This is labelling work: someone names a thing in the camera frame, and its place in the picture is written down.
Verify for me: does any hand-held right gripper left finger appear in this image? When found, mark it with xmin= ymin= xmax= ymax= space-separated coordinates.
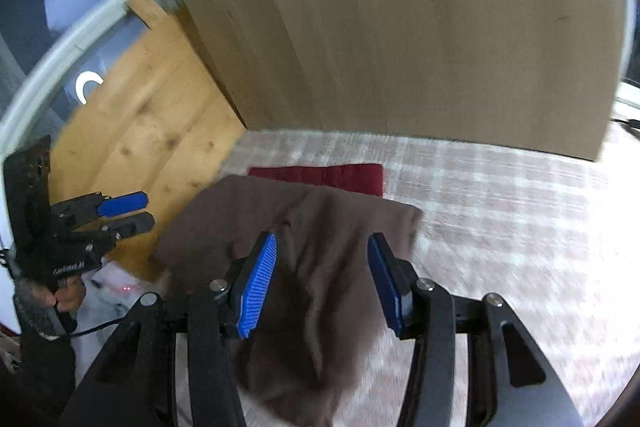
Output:
xmin=60 ymin=231 xmax=279 ymax=427

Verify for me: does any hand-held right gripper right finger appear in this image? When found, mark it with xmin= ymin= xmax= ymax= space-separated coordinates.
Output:
xmin=366 ymin=233 xmax=583 ymax=427

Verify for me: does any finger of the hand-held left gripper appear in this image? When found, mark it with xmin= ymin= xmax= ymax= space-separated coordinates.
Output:
xmin=71 ymin=212 xmax=156 ymax=254
xmin=51 ymin=190 xmax=150 ymax=229

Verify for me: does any brown shirt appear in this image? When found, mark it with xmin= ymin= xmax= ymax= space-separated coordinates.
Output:
xmin=152 ymin=174 xmax=423 ymax=427

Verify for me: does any person's left hand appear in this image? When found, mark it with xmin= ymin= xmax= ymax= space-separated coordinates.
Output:
xmin=29 ymin=278 xmax=87 ymax=314

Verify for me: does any white crumpled sheet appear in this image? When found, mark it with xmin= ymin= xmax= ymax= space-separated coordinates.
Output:
xmin=72 ymin=257 xmax=168 ymax=408

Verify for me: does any pine plank board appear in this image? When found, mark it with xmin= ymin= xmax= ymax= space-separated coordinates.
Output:
xmin=47 ymin=0 xmax=248 ymax=283

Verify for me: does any plaid rug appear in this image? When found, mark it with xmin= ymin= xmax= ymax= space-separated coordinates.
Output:
xmin=165 ymin=129 xmax=640 ymax=427

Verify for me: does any dark red folded cloth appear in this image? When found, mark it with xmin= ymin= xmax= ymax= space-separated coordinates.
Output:
xmin=247 ymin=163 xmax=385 ymax=198

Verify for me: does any light wooden board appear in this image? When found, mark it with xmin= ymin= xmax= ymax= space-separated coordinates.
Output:
xmin=157 ymin=0 xmax=628 ymax=162

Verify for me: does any white window frame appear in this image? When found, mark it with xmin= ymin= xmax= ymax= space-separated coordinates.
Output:
xmin=0 ymin=0 xmax=181 ymax=142

